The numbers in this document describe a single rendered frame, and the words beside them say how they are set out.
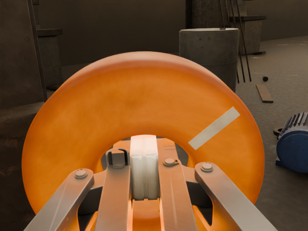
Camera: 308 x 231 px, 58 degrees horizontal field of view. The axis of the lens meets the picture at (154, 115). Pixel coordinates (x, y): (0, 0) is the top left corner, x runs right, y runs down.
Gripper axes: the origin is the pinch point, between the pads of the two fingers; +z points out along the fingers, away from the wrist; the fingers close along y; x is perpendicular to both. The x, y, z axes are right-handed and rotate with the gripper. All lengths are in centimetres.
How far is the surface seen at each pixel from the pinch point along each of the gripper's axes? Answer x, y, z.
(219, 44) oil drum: -29, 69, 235
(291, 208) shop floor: -98, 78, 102
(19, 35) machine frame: 4.5, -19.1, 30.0
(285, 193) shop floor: -98, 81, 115
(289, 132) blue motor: -69, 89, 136
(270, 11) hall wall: -40, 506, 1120
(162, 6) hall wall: -5, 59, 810
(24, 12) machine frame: 7.9, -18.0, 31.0
